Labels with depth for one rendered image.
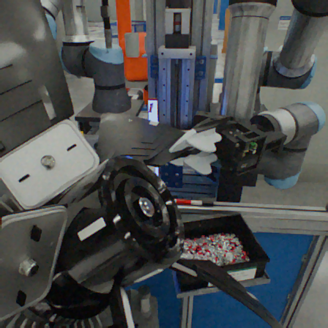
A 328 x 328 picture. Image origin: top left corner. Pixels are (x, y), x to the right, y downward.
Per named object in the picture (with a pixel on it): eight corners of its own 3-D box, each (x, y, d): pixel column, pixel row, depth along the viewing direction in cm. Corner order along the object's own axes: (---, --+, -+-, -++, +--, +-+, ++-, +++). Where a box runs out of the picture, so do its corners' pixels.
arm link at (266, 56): (228, 80, 104) (233, 42, 97) (265, 83, 100) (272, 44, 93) (224, 88, 94) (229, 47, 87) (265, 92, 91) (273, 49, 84)
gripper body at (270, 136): (243, 141, 42) (292, 125, 48) (208, 118, 48) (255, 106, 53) (233, 179, 47) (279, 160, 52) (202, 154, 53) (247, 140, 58)
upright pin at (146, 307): (138, 317, 47) (136, 294, 43) (140, 305, 48) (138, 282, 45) (150, 318, 46) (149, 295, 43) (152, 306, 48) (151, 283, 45)
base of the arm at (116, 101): (99, 100, 115) (97, 76, 109) (135, 102, 113) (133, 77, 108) (86, 113, 102) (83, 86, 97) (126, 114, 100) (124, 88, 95)
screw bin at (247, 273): (179, 294, 63) (180, 275, 60) (165, 241, 77) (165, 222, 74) (265, 279, 67) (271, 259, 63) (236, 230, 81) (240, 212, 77)
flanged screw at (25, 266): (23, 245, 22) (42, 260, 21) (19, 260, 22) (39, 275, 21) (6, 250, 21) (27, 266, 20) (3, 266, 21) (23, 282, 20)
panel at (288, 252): (91, 325, 124) (63, 217, 91) (91, 322, 126) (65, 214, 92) (274, 342, 118) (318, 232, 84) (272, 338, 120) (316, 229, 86)
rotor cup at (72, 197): (94, 350, 28) (195, 312, 23) (-29, 274, 23) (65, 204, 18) (124, 244, 41) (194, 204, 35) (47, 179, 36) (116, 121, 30)
